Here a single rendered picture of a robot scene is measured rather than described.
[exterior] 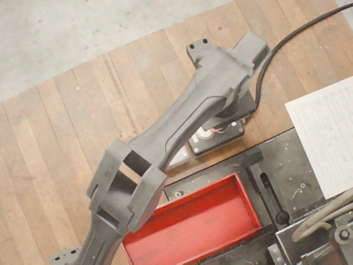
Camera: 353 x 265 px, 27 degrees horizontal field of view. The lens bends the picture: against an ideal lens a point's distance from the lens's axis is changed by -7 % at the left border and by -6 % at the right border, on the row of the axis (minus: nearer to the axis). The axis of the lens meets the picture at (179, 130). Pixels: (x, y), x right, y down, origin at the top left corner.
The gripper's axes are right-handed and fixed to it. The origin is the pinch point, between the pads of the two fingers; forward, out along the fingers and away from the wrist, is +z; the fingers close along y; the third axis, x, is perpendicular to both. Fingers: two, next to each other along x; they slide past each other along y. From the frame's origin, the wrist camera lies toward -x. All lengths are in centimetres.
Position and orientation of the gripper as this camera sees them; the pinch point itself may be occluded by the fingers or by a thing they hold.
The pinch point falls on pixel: (222, 117)
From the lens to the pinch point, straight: 144.9
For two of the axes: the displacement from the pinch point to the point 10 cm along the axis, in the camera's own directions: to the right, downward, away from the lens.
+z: 0.3, 2.6, 9.6
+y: -9.1, 4.1, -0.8
